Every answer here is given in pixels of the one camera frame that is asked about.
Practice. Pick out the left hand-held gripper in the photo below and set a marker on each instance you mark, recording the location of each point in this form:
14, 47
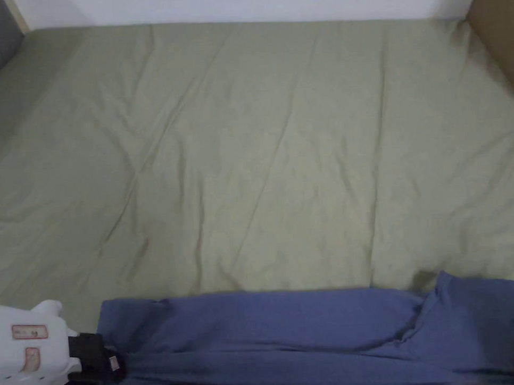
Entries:
31, 343

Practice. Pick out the brown bed end board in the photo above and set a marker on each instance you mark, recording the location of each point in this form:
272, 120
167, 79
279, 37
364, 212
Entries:
499, 28

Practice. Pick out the bed with pale green sheet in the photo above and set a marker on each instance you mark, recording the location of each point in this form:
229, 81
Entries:
255, 158

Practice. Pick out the dark blue shirt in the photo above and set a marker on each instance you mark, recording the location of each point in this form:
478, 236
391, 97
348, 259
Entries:
289, 340

